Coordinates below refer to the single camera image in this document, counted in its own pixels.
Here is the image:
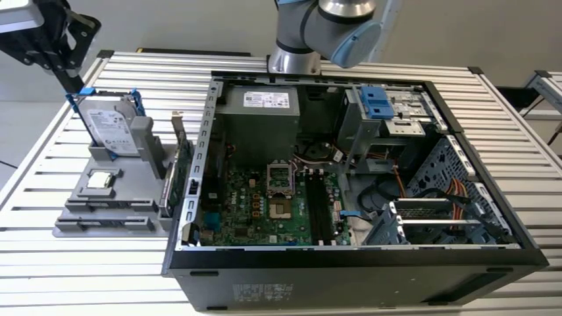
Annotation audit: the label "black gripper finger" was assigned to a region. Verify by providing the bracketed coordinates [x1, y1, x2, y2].
[59, 8, 101, 93]
[0, 42, 78, 95]

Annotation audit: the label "black RAM slot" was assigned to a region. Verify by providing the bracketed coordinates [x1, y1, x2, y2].
[301, 168, 320, 246]
[312, 168, 332, 246]
[306, 168, 326, 246]

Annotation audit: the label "hard disk in blue carrier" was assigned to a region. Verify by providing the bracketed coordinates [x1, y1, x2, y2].
[63, 86, 145, 162]

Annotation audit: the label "silver CPU chip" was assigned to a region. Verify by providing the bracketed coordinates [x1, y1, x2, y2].
[85, 171, 116, 189]

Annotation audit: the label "grey plastic parts rack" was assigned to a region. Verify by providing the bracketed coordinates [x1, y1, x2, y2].
[51, 117, 193, 238]

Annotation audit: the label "green graphics card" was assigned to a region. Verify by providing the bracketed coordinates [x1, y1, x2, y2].
[157, 110, 196, 220]

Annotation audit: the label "grey power supply unit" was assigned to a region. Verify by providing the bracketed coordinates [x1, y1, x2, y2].
[216, 84, 301, 165]

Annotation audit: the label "round black fan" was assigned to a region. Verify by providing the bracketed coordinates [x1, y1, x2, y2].
[301, 140, 337, 164]

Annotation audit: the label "thin socket locking lever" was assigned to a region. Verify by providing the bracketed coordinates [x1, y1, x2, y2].
[288, 163, 304, 198]

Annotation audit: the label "green Dell motherboard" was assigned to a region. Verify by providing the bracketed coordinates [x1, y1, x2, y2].
[198, 163, 352, 247]

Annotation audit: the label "blue plastic drive latch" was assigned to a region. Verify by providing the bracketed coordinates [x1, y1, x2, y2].
[357, 86, 391, 119]

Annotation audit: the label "CPU socket with gold pins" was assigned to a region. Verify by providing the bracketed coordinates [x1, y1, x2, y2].
[268, 196, 293, 221]

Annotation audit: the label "perforated metal disk cage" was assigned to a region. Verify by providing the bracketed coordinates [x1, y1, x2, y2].
[362, 134, 521, 246]

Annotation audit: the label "black open PC case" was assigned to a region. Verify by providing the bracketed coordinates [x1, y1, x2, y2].
[160, 70, 549, 312]

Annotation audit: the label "metal slat side table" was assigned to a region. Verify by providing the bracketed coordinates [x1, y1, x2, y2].
[519, 69, 562, 120]

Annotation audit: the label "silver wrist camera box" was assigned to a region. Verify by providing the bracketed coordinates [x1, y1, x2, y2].
[0, 0, 47, 34]

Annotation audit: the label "silver socket cover frame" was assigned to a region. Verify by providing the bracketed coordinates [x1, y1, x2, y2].
[265, 160, 294, 195]

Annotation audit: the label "power supply wire bundle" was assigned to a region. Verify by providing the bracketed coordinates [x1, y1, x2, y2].
[290, 138, 352, 172]

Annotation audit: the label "black cable with blue plug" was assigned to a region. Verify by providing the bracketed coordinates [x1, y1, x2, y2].
[340, 182, 393, 222]

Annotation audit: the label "black data cable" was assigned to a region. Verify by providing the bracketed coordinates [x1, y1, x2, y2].
[409, 187, 473, 204]

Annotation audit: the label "orange yellow flat wires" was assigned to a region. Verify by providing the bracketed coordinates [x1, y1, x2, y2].
[445, 177, 471, 228]

